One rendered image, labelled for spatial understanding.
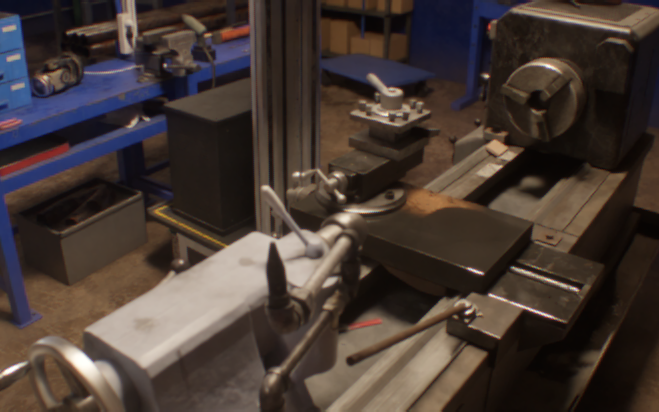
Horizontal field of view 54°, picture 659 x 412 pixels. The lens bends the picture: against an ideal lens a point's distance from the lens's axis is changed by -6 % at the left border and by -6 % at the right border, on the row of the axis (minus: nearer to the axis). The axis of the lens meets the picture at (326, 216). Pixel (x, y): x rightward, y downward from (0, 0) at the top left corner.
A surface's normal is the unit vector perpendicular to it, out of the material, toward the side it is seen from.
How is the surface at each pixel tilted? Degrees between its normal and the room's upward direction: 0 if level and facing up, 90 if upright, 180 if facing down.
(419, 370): 0
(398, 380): 0
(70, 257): 90
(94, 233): 90
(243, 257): 0
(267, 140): 90
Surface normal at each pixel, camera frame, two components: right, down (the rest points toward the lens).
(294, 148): 0.77, 0.30
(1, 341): 0.01, -0.89
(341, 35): -0.55, 0.38
